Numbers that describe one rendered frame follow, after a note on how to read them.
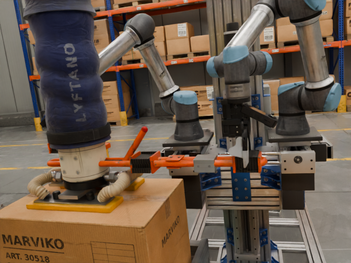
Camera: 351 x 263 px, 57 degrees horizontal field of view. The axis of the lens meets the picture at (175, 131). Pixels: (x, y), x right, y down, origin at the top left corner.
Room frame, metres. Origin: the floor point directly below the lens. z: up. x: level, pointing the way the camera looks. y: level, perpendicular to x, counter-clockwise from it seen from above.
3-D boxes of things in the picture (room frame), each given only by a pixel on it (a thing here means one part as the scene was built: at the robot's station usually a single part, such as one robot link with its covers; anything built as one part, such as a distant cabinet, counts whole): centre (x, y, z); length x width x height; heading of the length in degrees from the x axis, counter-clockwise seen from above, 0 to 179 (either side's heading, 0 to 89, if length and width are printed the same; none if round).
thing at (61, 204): (1.08, 0.38, 0.97); 0.34 x 0.10 x 0.05; 71
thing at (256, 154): (0.97, -0.21, 1.08); 0.08 x 0.07 x 0.05; 71
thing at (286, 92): (1.47, -0.55, 1.20); 0.13 x 0.12 x 0.14; 42
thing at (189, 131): (1.60, -0.07, 1.09); 0.15 x 0.15 x 0.10
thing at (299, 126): (1.48, -0.54, 1.09); 0.15 x 0.15 x 0.10
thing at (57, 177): (1.17, 0.35, 1.01); 0.34 x 0.25 x 0.06; 71
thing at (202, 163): (1.02, -0.09, 1.07); 0.07 x 0.07 x 0.04; 71
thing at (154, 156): (1.09, 0.11, 1.08); 0.10 x 0.08 x 0.06; 161
